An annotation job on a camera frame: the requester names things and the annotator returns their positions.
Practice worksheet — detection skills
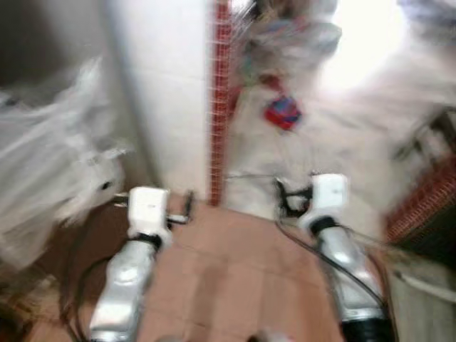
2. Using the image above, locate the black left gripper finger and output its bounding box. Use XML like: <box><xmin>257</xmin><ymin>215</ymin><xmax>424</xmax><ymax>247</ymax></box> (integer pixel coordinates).
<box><xmin>170</xmin><ymin>191</ymin><xmax>195</xmax><ymax>226</ymax></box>

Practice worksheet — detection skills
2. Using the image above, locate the red and blue backpack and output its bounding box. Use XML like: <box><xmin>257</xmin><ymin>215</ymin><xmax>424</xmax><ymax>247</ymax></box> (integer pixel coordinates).
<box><xmin>264</xmin><ymin>95</ymin><xmax>303</xmax><ymax>131</ymax></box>

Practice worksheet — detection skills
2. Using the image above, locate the red brick counter base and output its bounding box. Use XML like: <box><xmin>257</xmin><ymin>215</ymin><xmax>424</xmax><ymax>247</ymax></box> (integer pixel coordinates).
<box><xmin>385</xmin><ymin>153</ymin><xmax>456</xmax><ymax>247</ymax></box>

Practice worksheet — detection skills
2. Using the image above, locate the crinkled clear plastic bag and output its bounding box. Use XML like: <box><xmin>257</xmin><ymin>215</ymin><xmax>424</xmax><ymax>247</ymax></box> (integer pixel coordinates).
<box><xmin>0</xmin><ymin>61</ymin><xmax>133</xmax><ymax>268</ymax></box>

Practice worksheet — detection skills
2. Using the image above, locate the clear bag of toys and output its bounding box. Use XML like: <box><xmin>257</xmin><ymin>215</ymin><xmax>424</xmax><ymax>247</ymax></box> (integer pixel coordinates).
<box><xmin>239</xmin><ymin>0</ymin><xmax>343</xmax><ymax>81</ymax></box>

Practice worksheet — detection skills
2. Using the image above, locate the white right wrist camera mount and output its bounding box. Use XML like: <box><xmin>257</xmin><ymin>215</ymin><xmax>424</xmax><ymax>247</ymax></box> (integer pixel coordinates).
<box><xmin>298</xmin><ymin>173</ymin><xmax>350</xmax><ymax>229</ymax></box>

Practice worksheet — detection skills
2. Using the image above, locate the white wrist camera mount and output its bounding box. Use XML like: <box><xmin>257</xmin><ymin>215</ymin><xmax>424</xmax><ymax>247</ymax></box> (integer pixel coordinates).
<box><xmin>128</xmin><ymin>187</ymin><xmax>173</xmax><ymax>247</ymax></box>
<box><xmin>298</xmin><ymin>173</ymin><xmax>350</xmax><ymax>229</ymax></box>

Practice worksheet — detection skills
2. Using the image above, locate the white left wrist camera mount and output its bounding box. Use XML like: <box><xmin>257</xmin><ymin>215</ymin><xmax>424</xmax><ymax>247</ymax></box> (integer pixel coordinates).
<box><xmin>128</xmin><ymin>187</ymin><xmax>173</xmax><ymax>247</ymax></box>

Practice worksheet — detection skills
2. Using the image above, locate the black floor cable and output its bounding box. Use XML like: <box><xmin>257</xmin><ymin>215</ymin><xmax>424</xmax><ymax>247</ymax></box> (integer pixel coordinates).
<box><xmin>224</xmin><ymin>170</ymin><xmax>314</xmax><ymax>183</ymax></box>

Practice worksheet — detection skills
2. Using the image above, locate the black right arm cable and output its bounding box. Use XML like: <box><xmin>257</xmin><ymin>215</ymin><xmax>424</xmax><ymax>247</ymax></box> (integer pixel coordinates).
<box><xmin>274</xmin><ymin>214</ymin><xmax>389</xmax><ymax>314</ymax></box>

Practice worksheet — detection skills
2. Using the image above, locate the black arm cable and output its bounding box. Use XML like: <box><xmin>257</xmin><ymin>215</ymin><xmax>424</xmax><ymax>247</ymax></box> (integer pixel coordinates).
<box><xmin>274</xmin><ymin>214</ymin><xmax>389</xmax><ymax>314</ymax></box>
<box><xmin>61</xmin><ymin>214</ymin><xmax>115</xmax><ymax>342</ymax></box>

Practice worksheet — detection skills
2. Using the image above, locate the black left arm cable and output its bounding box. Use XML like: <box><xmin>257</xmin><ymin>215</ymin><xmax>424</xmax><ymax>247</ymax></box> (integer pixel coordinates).
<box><xmin>61</xmin><ymin>214</ymin><xmax>115</xmax><ymax>342</ymax></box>

